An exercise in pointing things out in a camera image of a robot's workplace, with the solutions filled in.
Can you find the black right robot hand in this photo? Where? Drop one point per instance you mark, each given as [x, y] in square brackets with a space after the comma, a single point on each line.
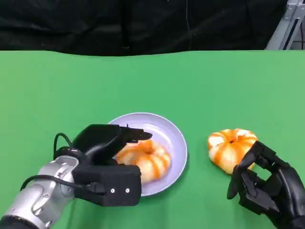
[281, 190]

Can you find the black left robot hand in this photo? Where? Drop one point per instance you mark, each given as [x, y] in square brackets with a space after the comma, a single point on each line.
[100, 140]

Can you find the orange white toy bread roll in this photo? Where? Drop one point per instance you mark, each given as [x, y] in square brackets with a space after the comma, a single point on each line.
[226, 148]
[152, 162]

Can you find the green table cloth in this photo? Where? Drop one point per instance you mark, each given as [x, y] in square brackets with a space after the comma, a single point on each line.
[71, 83]

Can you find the lilac plate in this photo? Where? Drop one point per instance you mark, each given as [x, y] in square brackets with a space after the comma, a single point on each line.
[164, 133]

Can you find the black backdrop curtain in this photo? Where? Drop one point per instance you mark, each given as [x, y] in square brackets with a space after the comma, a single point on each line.
[95, 23]

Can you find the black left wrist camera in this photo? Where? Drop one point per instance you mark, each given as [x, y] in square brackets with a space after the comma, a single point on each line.
[119, 179]

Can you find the aluminium frame profile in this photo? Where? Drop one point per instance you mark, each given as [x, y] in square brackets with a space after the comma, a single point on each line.
[286, 28]

